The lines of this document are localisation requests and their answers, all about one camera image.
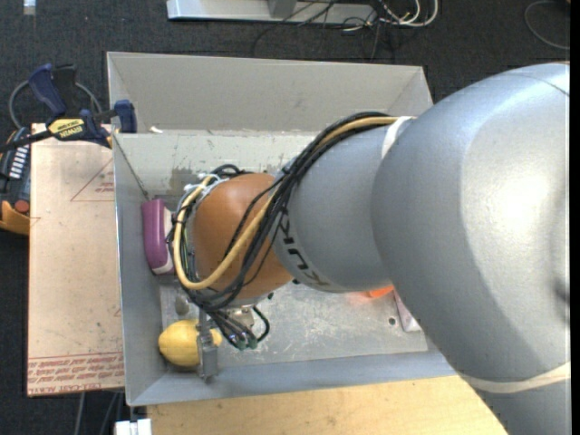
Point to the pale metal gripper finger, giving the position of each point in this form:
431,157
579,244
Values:
209,360

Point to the yellow lemon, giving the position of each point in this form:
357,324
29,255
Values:
179,343

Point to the small grey cylinder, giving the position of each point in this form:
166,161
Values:
181,305

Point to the orange ball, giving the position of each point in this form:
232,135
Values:
378,292

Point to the white and pink packet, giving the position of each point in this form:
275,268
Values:
408,317

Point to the brown cardboard board, red print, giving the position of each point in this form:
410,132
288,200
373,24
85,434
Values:
72,261

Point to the grey metal bin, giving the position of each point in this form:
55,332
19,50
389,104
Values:
254,98

